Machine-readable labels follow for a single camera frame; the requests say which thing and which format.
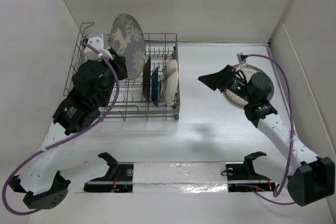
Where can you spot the blue leaf-shaped dish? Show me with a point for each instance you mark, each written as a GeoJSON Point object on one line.
{"type": "Point", "coordinates": [155, 87]}

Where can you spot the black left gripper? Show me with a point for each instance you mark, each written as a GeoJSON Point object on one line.
{"type": "Point", "coordinates": [119, 62]}

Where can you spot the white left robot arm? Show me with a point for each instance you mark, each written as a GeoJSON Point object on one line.
{"type": "Point", "coordinates": [44, 184]}

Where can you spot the speckled beige round plate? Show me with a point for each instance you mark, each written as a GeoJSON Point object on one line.
{"type": "Point", "coordinates": [236, 95]}

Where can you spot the grey plate with gold tree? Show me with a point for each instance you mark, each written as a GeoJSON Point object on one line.
{"type": "Point", "coordinates": [127, 39]}

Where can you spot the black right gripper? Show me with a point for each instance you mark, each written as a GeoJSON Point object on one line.
{"type": "Point", "coordinates": [217, 80]}

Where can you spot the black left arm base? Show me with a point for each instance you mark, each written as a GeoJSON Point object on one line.
{"type": "Point", "coordinates": [117, 179]}

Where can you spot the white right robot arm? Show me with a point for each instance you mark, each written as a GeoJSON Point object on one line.
{"type": "Point", "coordinates": [307, 177]}

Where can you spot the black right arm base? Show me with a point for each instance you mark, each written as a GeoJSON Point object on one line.
{"type": "Point", "coordinates": [241, 176]}

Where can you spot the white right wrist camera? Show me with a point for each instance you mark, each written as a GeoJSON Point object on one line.
{"type": "Point", "coordinates": [241, 60]}

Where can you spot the grey wire dish rack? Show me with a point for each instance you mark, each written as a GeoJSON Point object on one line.
{"type": "Point", "coordinates": [131, 104]}

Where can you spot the cream divided plate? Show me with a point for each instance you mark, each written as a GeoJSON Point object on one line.
{"type": "Point", "coordinates": [169, 82]}

